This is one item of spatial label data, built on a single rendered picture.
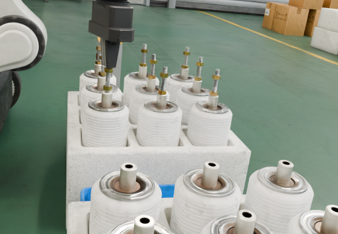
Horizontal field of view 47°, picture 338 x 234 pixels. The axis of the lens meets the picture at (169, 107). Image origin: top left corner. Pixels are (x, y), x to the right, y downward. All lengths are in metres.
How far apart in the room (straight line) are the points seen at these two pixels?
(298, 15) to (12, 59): 3.83
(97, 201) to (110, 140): 0.30
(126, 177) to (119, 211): 0.05
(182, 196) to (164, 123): 0.29
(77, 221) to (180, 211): 0.15
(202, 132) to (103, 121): 0.22
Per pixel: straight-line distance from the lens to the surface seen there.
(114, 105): 0.83
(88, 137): 0.82
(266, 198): 0.59
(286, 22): 4.51
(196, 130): 0.86
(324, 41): 3.80
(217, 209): 0.54
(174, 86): 1.06
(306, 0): 4.58
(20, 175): 1.07
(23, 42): 1.03
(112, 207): 0.51
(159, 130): 0.81
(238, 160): 0.87
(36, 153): 1.18
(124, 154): 0.79
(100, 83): 0.92
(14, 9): 1.07
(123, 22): 0.75
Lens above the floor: 0.53
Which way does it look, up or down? 19 degrees down
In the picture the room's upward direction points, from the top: 7 degrees clockwise
